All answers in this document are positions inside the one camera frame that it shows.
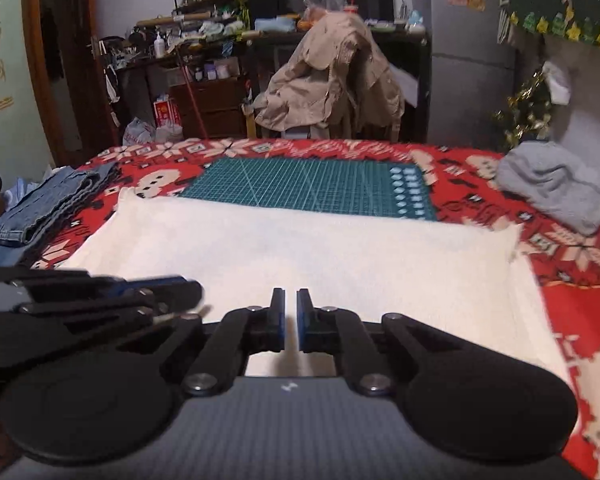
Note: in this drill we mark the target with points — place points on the folded blue jeans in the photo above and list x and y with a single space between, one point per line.
38 217

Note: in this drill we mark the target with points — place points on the small christmas tree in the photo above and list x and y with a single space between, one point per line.
527 115

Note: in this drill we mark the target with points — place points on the beige jacket on chair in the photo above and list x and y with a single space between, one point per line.
337 75

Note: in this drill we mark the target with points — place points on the green cutting mat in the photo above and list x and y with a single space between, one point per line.
328 186

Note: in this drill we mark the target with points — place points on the grey knit sweater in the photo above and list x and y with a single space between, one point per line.
555 182

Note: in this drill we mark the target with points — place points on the red christmas pattern blanket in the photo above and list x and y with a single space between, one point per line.
462 189

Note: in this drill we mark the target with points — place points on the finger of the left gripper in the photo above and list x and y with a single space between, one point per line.
73 286
160 296

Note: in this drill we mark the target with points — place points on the cluttered dark desk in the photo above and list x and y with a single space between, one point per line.
408 51

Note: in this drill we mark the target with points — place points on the grey refrigerator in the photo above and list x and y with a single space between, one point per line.
471 74

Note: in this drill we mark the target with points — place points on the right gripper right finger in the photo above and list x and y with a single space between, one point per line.
341 334

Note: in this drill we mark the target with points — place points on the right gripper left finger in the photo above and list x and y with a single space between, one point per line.
229 344

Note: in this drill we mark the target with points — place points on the white knit sweater vest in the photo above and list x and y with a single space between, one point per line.
469 282

